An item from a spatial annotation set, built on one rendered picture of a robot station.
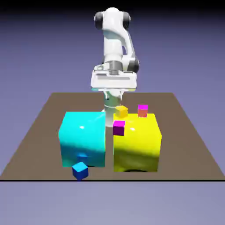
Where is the large yellow box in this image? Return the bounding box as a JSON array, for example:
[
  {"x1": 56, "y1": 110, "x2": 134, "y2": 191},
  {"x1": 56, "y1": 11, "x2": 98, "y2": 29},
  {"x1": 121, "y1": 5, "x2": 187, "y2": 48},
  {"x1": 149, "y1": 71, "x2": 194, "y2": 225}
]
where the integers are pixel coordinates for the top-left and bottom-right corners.
[{"x1": 112, "y1": 112, "x2": 163, "y2": 173}]

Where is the small pink cube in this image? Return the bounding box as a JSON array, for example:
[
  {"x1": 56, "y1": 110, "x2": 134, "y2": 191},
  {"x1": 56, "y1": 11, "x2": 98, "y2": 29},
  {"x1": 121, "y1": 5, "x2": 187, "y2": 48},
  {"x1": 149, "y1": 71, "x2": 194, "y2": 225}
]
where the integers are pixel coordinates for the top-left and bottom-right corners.
[{"x1": 137, "y1": 104, "x2": 149, "y2": 118}]

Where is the large cyan box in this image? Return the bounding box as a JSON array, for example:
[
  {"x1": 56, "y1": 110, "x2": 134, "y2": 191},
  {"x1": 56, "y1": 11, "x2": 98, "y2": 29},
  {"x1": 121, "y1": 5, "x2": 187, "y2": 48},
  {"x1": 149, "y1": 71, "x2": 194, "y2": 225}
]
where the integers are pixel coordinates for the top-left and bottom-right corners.
[{"x1": 58, "y1": 111, "x2": 106, "y2": 168}]

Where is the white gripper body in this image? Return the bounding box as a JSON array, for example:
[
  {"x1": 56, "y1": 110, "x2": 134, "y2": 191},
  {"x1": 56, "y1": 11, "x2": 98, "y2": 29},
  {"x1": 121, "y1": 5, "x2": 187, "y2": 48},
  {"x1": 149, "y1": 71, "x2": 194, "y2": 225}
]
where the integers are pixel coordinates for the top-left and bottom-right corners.
[{"x1": 90, "y1": 69, "x2": 138, "y2": 92}]

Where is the small orange cube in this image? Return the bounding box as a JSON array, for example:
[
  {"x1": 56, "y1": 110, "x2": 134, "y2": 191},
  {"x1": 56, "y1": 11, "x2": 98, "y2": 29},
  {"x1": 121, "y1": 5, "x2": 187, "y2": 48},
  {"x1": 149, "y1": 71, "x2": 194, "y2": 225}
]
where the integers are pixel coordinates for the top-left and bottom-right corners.
[{"x1": 115, "y1": 105, "x2": 129, "y2": 119}]

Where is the small purple cube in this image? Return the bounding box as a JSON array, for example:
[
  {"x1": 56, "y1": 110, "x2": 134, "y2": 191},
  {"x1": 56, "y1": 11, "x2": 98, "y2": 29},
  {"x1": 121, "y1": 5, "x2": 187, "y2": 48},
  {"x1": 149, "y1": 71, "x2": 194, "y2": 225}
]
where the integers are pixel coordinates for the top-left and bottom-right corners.
[{"x1": 112, "y1": 120, "x2": 126, "y2": 137}]

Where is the small blue cube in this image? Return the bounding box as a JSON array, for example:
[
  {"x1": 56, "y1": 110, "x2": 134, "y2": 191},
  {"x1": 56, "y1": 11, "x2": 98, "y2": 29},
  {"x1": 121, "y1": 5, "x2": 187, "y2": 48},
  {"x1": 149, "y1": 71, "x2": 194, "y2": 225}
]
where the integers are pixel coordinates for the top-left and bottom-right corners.
[{"x1": 72, "y1": 161, "x2": 89, "y2": 181}]

